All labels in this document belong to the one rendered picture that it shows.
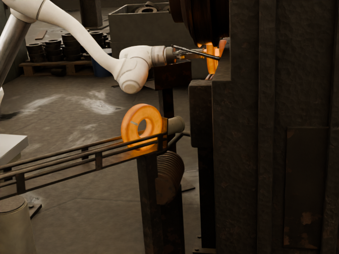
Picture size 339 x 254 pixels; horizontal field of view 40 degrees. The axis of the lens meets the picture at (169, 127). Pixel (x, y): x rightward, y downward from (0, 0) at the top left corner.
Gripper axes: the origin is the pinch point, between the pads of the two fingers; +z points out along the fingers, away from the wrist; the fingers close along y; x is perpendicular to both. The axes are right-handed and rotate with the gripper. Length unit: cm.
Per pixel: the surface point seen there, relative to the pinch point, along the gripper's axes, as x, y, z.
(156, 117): -8, 61, -13
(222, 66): 5, 51, 9
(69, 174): -14, 89, -33
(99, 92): -74, -211, -135
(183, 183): -79, -30, -25
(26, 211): -30, 83, -53
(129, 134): -10, 70, -20
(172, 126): -13, 56, -9
